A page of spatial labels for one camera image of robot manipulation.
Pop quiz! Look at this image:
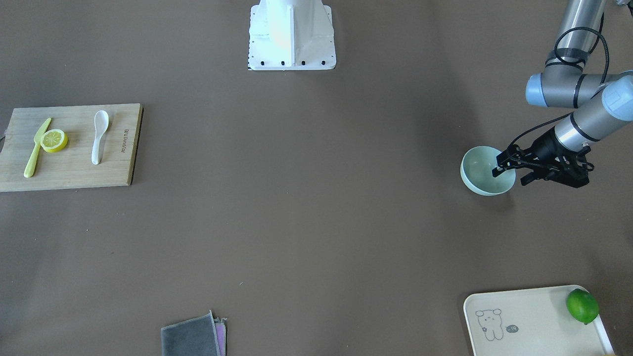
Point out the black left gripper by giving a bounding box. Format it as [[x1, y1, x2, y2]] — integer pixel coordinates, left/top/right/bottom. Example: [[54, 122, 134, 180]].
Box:
[[492, 129, 594, 188]]

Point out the light green bowl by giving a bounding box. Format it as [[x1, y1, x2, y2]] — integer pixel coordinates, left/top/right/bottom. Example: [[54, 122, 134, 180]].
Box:
[[460, 146, 516, 196]]

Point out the white ceramic spoon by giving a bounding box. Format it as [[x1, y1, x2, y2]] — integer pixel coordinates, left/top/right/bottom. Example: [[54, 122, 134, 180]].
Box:
[[91, 110, 109, 165]]

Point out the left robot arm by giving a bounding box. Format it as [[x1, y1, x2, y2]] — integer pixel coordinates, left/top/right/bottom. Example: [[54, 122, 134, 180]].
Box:
[[491, 0, 633, 188]]

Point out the green lime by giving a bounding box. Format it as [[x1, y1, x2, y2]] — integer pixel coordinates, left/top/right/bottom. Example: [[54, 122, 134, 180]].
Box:
[[566, 288, 600, 325]]

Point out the cream rabbit tray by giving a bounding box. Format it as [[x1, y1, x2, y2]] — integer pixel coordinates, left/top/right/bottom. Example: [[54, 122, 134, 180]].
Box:
[[463, 285, 615, 356]]

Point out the grey folded cloth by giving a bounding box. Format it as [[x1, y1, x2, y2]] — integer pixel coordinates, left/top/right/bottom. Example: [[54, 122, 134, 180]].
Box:
[[161, 311, 227, 356]]

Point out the bamboo cutting board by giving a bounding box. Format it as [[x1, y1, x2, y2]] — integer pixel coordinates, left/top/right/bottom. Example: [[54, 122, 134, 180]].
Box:
[[0, 103, 143, 192]]

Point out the lemon slice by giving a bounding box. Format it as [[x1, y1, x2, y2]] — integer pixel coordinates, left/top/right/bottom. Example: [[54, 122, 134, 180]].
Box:
[[40, 129, 69, 153]]

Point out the yellow plastic knife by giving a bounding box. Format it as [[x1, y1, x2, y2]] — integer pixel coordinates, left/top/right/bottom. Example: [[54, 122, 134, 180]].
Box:
[[23, 118, 52, 178]]

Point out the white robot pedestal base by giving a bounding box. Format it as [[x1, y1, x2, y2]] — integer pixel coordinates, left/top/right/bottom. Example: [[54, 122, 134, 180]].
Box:
[[247, 0, 337, 71]]

